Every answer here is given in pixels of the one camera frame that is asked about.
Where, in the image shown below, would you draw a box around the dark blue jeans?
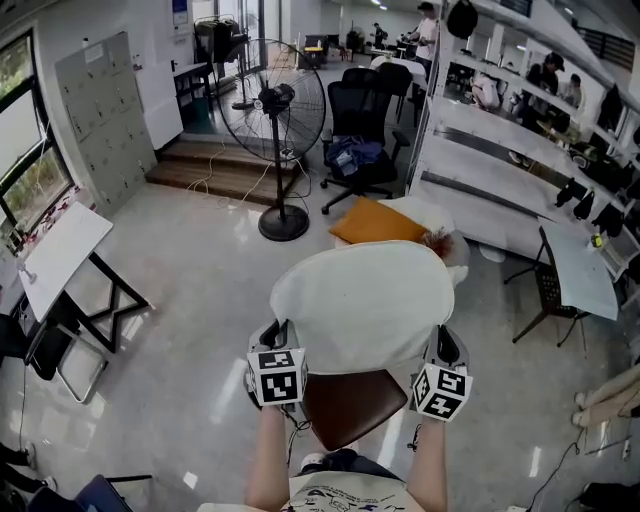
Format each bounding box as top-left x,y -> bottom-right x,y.
318,447 -> 402,482

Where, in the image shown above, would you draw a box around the blue clothes heap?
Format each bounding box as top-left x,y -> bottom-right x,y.
325,133 -> 385,180

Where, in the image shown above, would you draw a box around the wooden chair with brown seat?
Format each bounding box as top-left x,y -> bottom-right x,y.
298,368 -> 410,453

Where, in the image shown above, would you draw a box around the person's right forearm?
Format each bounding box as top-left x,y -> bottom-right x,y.
403,418 -> 450,512

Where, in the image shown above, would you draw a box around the black pedestal fan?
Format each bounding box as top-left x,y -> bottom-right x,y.
215,38 -> 328,244

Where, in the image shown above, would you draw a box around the black cable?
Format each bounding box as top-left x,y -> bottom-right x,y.
527,428 -> 586,512

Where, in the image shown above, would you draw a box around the white table with dark leg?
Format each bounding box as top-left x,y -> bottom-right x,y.
536,218 -> 621,322

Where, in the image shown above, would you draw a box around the white table with black legs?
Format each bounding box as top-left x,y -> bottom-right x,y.
16,200 -> 152,355

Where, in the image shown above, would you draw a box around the white printed t-shirt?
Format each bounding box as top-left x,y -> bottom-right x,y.
196,468 -> 417,512

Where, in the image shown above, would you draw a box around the person's left forearm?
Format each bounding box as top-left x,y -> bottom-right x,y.
244,403 -> 295,512

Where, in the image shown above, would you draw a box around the white shoe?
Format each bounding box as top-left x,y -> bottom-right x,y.
300,451 -> 327,477

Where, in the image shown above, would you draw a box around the black backpack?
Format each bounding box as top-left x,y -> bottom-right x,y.
445,0 -> 480,41

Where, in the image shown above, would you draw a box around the white metal shelf rack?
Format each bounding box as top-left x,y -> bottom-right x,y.
406,0 -> 640,262

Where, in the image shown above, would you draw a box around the white round seat cushion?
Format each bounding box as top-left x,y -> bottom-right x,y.
269,239 -> 457,376

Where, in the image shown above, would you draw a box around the orange pillow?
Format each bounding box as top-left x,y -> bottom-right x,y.
327,195 -> 431,247

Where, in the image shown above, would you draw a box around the beige fabric roll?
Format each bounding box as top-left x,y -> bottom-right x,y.
571,363 -> 640,427

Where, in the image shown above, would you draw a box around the grey metal lockers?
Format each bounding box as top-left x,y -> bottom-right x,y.
54,30 -> 160,215

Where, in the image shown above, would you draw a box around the blue chair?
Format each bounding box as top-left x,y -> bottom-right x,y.
73,473 -> 137,512

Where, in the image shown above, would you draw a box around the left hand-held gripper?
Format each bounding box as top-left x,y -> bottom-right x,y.
244,319 -> 310,408

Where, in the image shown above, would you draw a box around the black office chair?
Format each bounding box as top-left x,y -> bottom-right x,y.
319,66 -> 412,216

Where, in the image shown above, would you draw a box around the black framed window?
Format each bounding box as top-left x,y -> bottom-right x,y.
0,28 -> 77,237

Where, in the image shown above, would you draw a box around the wooden step platform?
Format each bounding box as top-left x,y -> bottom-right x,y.
143,138 -> 302,207

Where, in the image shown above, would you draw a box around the black perforated metal chair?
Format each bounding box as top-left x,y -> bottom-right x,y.
511,226 -> 592,350

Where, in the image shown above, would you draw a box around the black cantilever chair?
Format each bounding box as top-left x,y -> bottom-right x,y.
23,318 -> 110,405

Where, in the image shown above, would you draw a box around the dried reddish flower bunch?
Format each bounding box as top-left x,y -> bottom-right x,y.
421,226 -> 455,257

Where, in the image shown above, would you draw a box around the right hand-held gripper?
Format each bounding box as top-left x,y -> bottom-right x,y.
410,324 -> 474,424

